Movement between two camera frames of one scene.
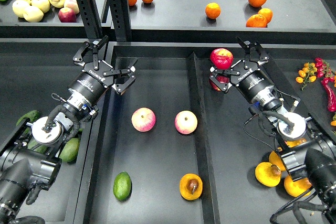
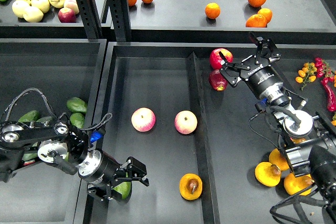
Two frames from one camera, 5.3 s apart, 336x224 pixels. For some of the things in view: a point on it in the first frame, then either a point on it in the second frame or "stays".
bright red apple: x=222 y=58 stays
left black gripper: x=97 y=75 → x=100 y=170
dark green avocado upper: x=32 y=115 stays
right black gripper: x=249 y=78 → x=261 y=77
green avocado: x=122 y=186 stays
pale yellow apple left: x=20 y=7 stays
